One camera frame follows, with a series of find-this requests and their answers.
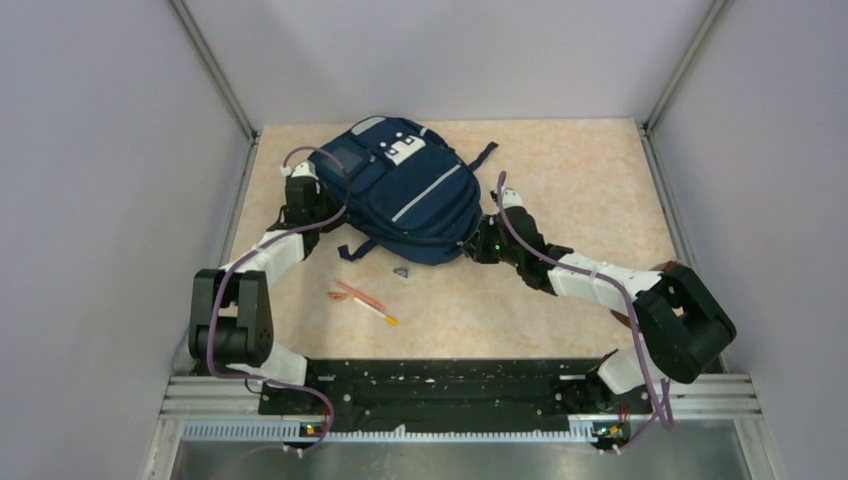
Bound navy blue backpack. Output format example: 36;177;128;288
308;116;498;266

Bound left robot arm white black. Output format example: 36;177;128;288
187;176;350;414

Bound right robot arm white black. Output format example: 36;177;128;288
462;207;737;412

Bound brown leather case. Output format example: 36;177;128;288
610;260;680;328

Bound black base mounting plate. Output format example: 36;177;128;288
258;358;653;433

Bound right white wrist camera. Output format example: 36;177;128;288
490;187;524;210

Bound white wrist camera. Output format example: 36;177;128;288
279;160;318;181
490;187;524;210

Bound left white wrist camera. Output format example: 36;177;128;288
279;160;318;181

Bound aluminium frame rail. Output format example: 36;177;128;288
143;372;786;479

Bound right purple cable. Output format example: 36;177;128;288
495;170;677;455

